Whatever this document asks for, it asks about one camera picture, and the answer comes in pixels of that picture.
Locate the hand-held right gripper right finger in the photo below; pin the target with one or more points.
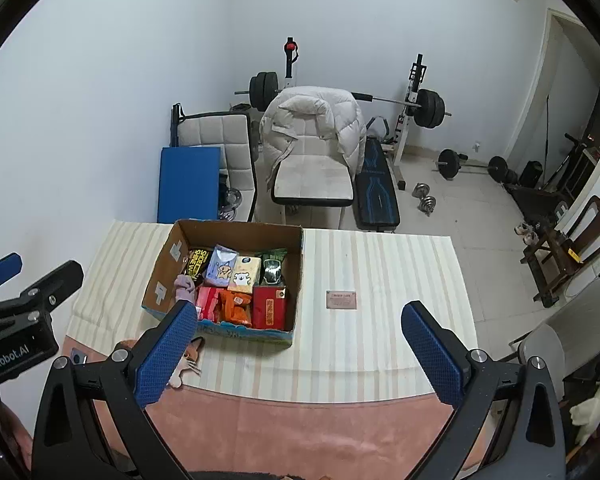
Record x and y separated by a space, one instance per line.
432 355

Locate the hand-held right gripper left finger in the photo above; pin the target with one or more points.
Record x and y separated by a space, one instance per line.
167 355

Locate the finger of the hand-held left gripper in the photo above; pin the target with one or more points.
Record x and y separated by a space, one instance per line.
2 269
45 285

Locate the red wipes packet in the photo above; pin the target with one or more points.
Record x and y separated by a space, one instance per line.
210 302

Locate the orange snack packet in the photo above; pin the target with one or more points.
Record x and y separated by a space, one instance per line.
236 307

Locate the cardboard box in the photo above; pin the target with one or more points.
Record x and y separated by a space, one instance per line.
166 265

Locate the black snack packet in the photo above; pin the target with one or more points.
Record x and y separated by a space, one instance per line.
199 260

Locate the light blue tissue pack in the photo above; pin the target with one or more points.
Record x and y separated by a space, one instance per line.
221 267

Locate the yellow tissue pack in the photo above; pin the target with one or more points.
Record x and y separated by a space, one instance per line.
244 275

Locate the dark red tissue pack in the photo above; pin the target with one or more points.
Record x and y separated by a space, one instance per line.
269 310

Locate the green wipes pack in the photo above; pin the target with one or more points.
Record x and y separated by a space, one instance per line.
272 267

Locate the person's left forearm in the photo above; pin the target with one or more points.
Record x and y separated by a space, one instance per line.
12 435

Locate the striped pink tablecloth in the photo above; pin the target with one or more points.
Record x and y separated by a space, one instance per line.
360 340

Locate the chrome dumbbell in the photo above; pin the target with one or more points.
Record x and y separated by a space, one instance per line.
421 190
427 205

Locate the pair of white shoes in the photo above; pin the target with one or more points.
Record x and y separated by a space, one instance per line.
526 232

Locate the grey folding chair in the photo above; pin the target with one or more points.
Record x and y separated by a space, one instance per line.
590 310

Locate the chrome weight plate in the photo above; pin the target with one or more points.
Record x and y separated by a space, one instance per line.
230 200

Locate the black weight bench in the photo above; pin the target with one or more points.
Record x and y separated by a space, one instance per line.
375 195

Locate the blue foam mat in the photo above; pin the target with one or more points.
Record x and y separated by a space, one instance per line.
187 185

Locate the dark exercise machine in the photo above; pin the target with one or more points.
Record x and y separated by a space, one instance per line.
535 200

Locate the short barbell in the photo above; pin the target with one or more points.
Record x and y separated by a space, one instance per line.
450 162

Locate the black speaker box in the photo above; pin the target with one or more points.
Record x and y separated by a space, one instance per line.
531 174

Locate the black metal stand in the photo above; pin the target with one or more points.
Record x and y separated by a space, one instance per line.
177 122

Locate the dark wooden chair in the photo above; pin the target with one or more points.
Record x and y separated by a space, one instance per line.
597 225

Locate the white padded chair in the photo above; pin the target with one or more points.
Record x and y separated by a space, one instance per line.
310 180

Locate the white quilted chair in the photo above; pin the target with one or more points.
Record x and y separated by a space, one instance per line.
210 132

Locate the white bench press rack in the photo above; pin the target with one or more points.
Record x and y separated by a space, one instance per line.
407 125

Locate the barbell with black plates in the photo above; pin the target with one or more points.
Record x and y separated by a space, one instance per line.
430 107

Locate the white puffer jacket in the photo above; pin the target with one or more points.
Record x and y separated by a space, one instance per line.
347 120

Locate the thin metal bar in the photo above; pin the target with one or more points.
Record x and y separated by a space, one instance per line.
547 130

